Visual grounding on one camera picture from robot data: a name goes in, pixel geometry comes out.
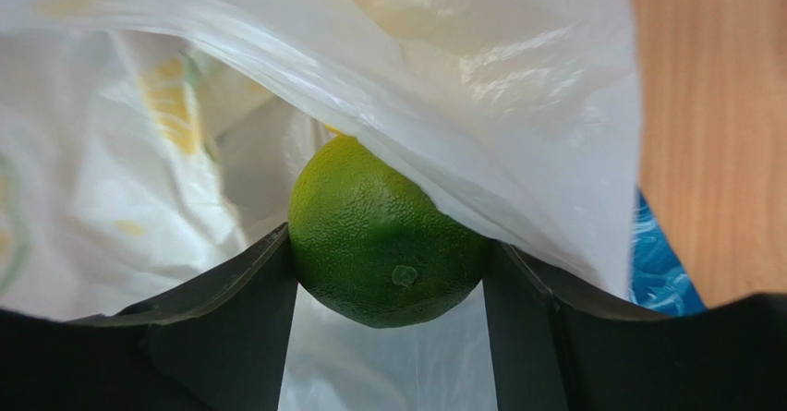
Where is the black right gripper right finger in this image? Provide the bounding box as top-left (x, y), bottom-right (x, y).
top-left (483, 244), bottom-right (786, 410)

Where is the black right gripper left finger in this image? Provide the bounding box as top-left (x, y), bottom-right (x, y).
top-left (1, 225), bottom-right (297, 410)

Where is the green fake lime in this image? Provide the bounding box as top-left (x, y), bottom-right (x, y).
top-left (288, 135), bottom-right (493, 329)

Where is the white printed plastic bag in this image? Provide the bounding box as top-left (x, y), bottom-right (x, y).
top-left (1, 0), bottom-right (640, 410)

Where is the blue shark print cloth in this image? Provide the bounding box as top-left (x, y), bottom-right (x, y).
top-left (629, 192), bottom-right (707, 317)

